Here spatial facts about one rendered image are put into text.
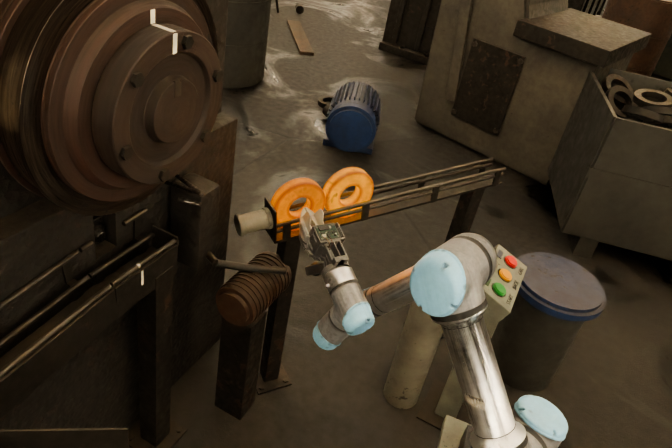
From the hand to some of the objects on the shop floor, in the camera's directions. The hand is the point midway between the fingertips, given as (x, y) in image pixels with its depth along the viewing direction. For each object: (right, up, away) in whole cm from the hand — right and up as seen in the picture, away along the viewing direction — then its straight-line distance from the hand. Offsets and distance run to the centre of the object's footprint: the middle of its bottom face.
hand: (305, 213), depth 151 cm
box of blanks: (+174, -15, +166) cm, 241 cm away
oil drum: (-73, +93, +257) cm, 283 cm away
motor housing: (-22, -60, +34) cm, 72 cm away
